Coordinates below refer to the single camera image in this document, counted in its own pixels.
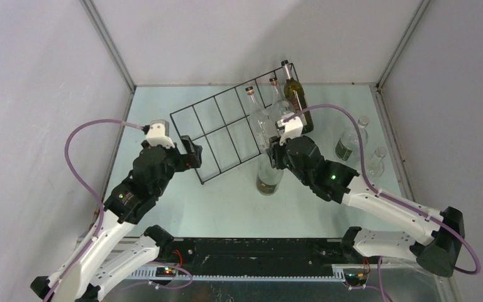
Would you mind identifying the tall clear bottle black label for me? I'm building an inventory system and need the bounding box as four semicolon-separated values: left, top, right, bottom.
256;155;284;196

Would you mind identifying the small circuit board left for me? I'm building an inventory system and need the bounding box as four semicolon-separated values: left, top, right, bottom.
155;267;177;278

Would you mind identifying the clear bottle black cork stopper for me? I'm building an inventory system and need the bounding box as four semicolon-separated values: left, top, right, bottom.
245;86;279;153

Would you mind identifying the small circuit board right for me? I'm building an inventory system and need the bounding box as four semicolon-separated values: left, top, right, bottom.
345;273;369;282

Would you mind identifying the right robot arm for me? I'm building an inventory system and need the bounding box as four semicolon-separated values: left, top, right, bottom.
267;136;465;277

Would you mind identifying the small circuit board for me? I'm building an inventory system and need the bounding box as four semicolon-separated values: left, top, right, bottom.
155;267;177;278
345;273;369;282

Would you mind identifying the dark green wine bottle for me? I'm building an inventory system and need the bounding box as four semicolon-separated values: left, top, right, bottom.
281;60;314;134

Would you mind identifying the clear bottle silver cap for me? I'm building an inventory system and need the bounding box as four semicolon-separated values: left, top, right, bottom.
366;147;388;178

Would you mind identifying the clear bottle dark label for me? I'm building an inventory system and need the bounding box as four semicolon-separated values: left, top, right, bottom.
335;116;370;164

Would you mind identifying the black wire wine rack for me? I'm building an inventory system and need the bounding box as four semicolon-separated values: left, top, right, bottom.
169;67;286;184

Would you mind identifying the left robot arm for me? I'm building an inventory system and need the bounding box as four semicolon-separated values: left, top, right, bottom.
30;135;203;301

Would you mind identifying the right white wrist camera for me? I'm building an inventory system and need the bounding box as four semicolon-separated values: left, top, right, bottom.
275;113;304;145

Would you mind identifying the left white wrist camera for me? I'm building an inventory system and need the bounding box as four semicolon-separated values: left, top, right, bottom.
142;120;176;149

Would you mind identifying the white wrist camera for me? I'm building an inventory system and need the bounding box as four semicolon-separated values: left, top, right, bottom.
142;120;176;149
275;113;304;145

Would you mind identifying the clear bottle brown stopper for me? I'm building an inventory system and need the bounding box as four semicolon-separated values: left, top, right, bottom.
269;77;296;123

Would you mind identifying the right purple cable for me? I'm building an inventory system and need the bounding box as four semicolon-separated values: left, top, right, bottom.
280;103;482;302

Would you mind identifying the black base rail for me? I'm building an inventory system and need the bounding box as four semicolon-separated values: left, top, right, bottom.
156;237;365;278

